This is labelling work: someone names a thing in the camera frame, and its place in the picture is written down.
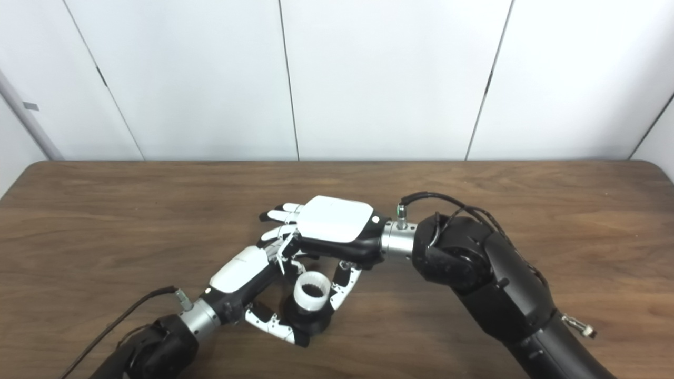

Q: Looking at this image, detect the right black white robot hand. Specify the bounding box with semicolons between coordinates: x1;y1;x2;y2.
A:
259;195;388;311

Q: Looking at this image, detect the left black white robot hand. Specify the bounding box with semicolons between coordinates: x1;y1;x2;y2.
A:
200;240;314;348

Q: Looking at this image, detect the white ring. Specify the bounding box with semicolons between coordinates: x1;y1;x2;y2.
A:
293;272;332;311

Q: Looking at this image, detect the round black part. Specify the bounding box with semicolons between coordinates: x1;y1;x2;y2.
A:
284;295;336;337

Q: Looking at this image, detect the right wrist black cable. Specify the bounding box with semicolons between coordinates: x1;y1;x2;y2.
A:
398;192;597;338

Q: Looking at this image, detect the grey wall corner strip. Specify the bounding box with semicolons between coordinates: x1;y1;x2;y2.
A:
0;71;64;161

